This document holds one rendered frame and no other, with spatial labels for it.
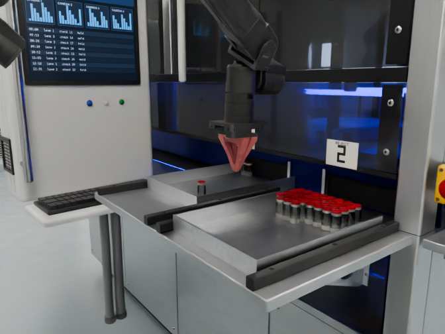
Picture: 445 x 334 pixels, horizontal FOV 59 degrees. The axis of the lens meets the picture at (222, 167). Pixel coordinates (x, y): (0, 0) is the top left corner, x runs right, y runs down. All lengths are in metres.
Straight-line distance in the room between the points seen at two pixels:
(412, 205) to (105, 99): 1.04
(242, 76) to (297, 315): 0.70
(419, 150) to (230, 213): 0.41
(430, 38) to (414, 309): 0.54
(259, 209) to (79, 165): 0.72
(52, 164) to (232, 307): 0.77
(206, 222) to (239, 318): 0.60
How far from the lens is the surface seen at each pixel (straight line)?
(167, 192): 1.06
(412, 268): 0.91
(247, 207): 0.93
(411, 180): 0.86
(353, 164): 0.92
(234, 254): 0.66
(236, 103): 0.74
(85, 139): 1.44
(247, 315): 1.36
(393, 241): 0.84
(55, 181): 1.43
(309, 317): 1.15
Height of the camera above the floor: 1.18
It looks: 12 degrees down
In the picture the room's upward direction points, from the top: straight up
